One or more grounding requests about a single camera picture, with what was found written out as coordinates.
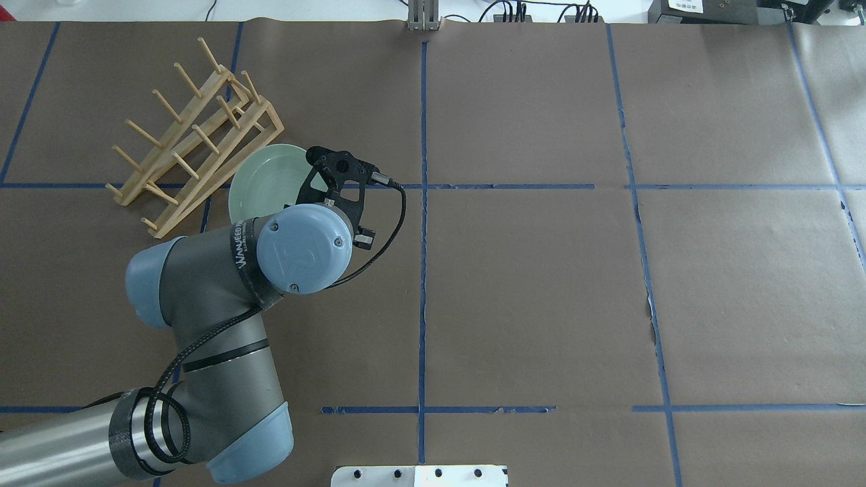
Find aluminium frame post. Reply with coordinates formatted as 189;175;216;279
402;0;442;32

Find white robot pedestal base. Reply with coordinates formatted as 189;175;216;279
330;463;509;486

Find light green ceramic plate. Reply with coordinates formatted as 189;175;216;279
228;143;312;224

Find black cable connector block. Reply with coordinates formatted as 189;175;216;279
484;1;533;24

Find wooden dish rack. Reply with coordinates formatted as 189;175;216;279
106;38;285;239

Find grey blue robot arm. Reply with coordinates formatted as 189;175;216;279
2;198;360;486

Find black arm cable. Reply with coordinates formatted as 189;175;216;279
135;179;407;467

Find black electronics box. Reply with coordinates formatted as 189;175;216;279
646;1;789;26

